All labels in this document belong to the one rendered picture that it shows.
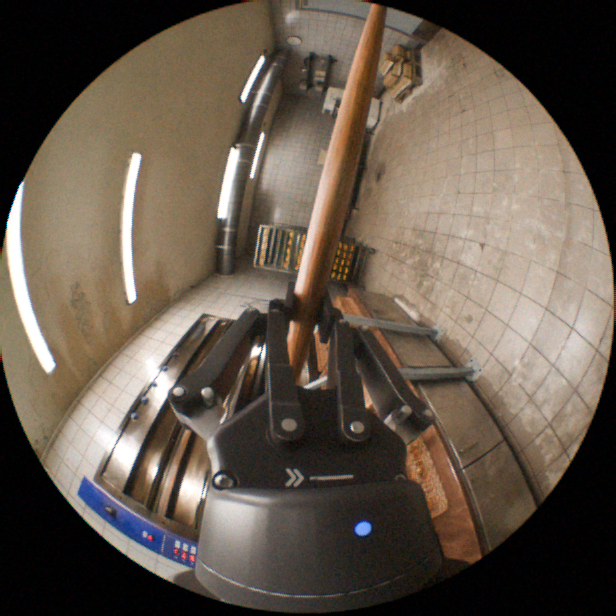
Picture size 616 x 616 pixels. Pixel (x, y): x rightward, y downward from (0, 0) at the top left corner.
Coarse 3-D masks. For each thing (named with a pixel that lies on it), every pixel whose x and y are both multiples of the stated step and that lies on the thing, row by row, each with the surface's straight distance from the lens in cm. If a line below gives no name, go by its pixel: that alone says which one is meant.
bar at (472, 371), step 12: (360, 324) 121; (372, 324) 124; (384, 324) 128; (396, 324) 134; (432, 336) 166; (408, 372) 91; (420, 372) 97; (432, 372) 103; (444, 372) 110; (456, 372) 119; (468, 372) 131; (480, 372) 136; (312, 384) 81; (324, 384) 80
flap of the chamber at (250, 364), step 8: (256, 344) 157; (256, 352) 158; (248, 360) 135; (256, 360) 160; (248, 368) 134; (240, 376) 125; (248, 376) 136; (240, 384) 120; (248, 384) 137; (240, 392) 119; (248, 392) 138; (240, 400) 120; (232, 408) 110; (240, 408) 121
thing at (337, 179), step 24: (384, 24) 44; (360, 48) 32; (360, 72) 26; (360, 96) 23; (336, 120) 21; (360, 120) 21; (336, 144) 19; (360, 144) 20; (336, 168) 18; (336, 192) 17; (312, 216) 17; (336, 216) 17; (312, 240) 17; (336, 240) 17; (312, 264) 17; (312, 288) 17; (312, 312) 18; (288, 336) 20; (312, 336) 21
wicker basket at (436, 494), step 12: (420, 444) 87; (408, 456) 81; (420, 456) 84; (408, 468) 79; (432, 468) 85; (420, 480) 80; (432, 480) 83; (432, 492) 89; (444, 492) 85; (432, 504) 81; (444, 504) 85; (432, 516) 80
